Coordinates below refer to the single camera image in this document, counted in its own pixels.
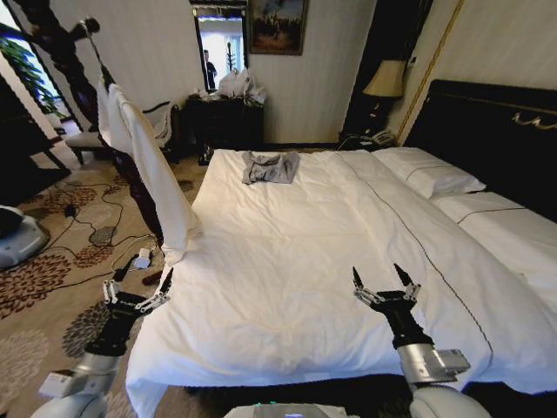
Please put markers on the white hanging garment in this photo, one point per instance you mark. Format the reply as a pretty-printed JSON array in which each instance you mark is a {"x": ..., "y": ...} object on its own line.
[{"x": 152, "y": 174}]

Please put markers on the dark framed mirror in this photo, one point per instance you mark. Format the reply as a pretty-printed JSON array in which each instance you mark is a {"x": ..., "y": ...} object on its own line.
[{"x": 219, "y": 39}]

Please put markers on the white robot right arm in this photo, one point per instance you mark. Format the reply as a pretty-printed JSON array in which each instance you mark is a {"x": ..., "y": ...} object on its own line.
[{"x": 428, "y": 361}]

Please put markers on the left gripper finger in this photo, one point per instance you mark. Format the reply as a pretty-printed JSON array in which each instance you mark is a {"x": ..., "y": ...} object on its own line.
[
  {"x": 160, "y": 294},
  {"x": 111, "y": 291}
]

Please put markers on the dark wooden clothes stand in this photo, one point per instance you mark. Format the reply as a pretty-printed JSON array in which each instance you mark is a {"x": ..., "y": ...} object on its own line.
[{"x": 69, "y": 61}]

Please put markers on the white bed duvet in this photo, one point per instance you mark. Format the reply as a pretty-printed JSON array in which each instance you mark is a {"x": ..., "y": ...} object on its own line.
[{"x": 283, "y": 270}]

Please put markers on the white robot front shell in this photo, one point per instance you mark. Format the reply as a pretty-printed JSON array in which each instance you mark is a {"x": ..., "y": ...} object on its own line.
[{"x": 285, "y": 410}]

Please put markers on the framed dark painting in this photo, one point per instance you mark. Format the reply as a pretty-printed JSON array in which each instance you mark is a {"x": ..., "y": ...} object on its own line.
[{"x": 277, "y": 26}]

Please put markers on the white desk telephone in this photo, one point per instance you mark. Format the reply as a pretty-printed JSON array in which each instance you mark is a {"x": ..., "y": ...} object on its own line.
[{"x": 383, "y": 137}]

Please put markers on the dark wooden cabinet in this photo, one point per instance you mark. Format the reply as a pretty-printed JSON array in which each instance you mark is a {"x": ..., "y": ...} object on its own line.
[{"x": 17, "y": 152}]

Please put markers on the dark wooden chair pale seat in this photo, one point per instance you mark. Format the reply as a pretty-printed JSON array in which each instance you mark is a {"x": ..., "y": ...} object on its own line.
[{"x": 87, "y": 140}]

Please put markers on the white grey robot base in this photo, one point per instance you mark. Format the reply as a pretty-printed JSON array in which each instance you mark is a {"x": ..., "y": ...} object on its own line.
[{"x": 22, "y": 239}]

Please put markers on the grey crumpled clothes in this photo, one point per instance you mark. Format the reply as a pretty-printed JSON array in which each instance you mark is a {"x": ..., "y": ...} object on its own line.
[{"x": 270, "y": 167}]

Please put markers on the table lamp with beige shade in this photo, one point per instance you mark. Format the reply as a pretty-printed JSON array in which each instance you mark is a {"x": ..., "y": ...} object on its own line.
[{"x": 385, "y": 80}]

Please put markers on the dark wooden dresser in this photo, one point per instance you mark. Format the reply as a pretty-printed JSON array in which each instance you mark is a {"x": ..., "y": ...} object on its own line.
[{"x": 226, "y": 124}]

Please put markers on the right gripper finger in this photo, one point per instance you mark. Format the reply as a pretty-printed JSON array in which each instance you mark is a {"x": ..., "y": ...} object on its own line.
[
  {"x": 362, "y": 289},
  {"x": 408, "y": 285}
]

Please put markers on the dark bed base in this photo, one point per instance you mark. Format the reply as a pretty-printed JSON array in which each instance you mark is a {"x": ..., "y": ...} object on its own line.
[{"x": 304, "y": 392}]

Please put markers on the black bed headboard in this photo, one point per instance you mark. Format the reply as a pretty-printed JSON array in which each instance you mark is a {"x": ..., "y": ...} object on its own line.
[{"x": 483, "y": 139}]

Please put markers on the black floor bag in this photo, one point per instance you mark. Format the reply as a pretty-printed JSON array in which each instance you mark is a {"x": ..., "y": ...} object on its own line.
[{"x": 205, "y": 156}]

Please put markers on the green potted plant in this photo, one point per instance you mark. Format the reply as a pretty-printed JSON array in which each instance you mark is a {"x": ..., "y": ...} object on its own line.
[{"x": 24, "y": 65}]

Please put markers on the white plastic bags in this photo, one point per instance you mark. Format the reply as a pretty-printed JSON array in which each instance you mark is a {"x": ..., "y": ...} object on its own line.
[{"x": 237, "y": 85}]

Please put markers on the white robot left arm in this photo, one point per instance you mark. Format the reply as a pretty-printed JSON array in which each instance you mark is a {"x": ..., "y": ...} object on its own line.
[{"x": 85, "y": 379}]

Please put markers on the white pillow with dark stripe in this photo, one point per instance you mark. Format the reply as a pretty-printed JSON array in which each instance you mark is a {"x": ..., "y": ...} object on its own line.
[
  {"x": 509, "y": 231},
  {"x": 428, "y": 172}
]

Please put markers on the dark nightstand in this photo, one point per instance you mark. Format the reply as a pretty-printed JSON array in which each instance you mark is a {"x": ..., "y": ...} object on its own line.
[{"x": 354, "y": 141}]

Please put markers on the black power adapter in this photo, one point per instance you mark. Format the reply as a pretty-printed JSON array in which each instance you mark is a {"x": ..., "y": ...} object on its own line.
[{"x": 71, "y": 211}]

